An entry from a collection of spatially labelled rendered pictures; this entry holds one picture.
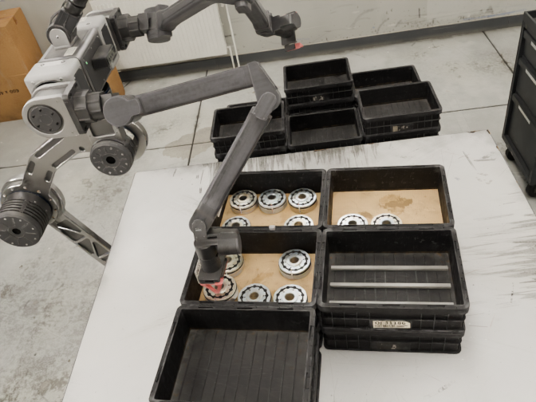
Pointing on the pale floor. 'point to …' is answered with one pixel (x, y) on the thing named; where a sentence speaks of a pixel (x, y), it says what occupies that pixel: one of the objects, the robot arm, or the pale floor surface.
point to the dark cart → (523, 105)
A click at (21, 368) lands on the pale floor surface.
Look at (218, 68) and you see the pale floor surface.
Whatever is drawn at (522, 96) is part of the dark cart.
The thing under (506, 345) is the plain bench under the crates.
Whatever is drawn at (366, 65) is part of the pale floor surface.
